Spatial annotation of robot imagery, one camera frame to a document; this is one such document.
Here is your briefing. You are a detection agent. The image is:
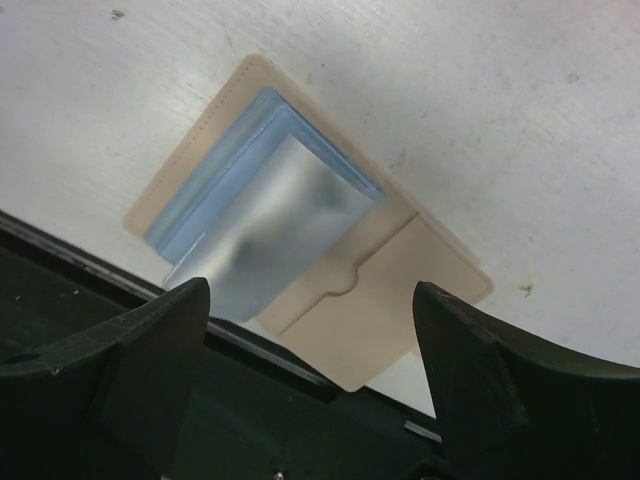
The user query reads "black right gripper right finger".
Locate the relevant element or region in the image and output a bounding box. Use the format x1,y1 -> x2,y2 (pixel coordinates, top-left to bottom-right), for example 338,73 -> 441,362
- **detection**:
412,282 -> 639,479

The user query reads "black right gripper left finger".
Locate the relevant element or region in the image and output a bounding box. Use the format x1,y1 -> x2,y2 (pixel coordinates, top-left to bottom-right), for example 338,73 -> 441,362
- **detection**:
1,278 -> 210,479

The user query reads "beige leather card holder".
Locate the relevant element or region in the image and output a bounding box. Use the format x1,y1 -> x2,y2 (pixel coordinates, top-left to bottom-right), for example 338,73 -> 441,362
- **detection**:
123,55 -> 493,391

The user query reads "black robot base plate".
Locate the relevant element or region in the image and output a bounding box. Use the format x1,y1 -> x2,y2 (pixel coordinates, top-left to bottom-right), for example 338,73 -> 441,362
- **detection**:
1,215 -> 451,479

